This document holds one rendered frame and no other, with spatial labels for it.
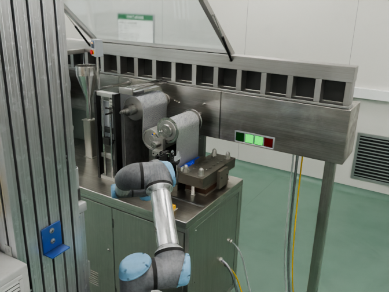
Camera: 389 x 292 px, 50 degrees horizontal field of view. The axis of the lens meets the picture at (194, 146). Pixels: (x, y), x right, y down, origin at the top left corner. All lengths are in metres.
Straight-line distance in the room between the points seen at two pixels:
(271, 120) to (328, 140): 0.33
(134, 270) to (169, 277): 0.13
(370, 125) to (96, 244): 3.11
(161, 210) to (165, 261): 0.21
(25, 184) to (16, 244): 0.17
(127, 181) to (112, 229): 0.79
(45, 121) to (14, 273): 0.43
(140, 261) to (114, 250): 1.01
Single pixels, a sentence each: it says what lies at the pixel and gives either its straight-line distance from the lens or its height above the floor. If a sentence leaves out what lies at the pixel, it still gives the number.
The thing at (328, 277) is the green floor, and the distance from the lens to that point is 3.42.
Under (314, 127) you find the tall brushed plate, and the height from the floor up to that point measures 1.32.
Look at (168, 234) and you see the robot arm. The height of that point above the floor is 1.09.
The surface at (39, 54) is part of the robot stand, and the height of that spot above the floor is 1.79.
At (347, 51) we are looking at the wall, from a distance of 4.60.
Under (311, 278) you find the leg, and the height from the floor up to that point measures 0.28.
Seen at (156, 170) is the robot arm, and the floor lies 1.27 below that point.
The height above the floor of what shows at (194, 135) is 1.18.
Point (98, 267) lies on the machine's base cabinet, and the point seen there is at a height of 0.36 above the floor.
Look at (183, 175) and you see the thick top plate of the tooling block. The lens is 2.32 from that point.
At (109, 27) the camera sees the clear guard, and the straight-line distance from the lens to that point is 2.82.
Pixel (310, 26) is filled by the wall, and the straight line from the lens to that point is 4.68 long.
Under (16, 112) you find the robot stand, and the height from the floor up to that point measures 1.65.
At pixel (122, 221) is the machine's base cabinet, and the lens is 2.41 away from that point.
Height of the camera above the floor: 1.94
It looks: 19 degrees down
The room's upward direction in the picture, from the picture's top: 2 degrees clockwise
